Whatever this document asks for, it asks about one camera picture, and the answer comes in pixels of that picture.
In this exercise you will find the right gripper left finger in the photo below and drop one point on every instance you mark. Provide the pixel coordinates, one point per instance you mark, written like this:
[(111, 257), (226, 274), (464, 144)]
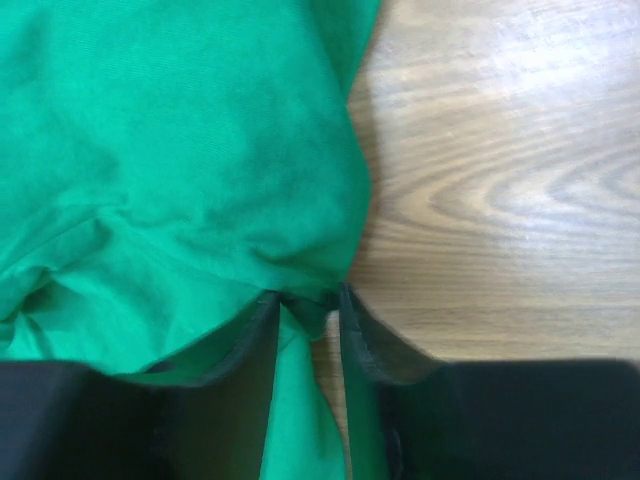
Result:
[(200, 415)]

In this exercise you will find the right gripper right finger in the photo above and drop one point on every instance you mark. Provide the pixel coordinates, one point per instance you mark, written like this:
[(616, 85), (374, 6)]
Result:
[(413, 416)]

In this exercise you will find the green t shirt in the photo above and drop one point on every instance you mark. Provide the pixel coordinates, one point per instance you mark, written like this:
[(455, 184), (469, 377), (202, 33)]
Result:
[(163, 164)]

